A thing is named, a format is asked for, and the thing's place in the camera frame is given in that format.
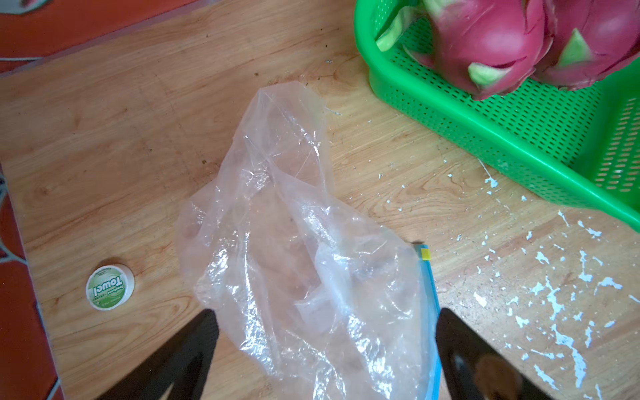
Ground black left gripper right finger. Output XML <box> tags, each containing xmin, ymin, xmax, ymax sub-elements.
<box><xmin>435</xmin><ymin>308</ymin><xmax>552</xmax><ymax>400</ymax></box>

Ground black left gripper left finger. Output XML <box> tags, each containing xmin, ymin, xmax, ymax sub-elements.
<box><xmin>99</xmin><ymin>309</ymin><xmax>219</xmax><ymax>399</ymax></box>

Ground clear zip-top bag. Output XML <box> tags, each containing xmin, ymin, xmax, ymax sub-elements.
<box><xmin>176</xmin><ymin>82</ymin><xmax>440</xmax><ymax>399</ymax></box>

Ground green plastic perforated basket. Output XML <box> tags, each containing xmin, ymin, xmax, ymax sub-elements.
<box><xmin>354</xmin><ymin>1</ymin><xmax>639</xmax><ymax>229</ymax></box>

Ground pink dragon fruit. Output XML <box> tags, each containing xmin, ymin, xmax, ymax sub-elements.
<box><xmin>533</xmin><ymin>0</ymin><xmax>639</xmax><ymax>91</ymax></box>
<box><xmin>376</xmin><ymin>0</ymin><xmax>555</xmax><ymax>101</ymax></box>

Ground small white towel tablet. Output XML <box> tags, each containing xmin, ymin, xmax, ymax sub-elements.
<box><xmin>86</xmin><ymin>263</ymin><xmax>135</xmax><ymax>312</ymax></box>

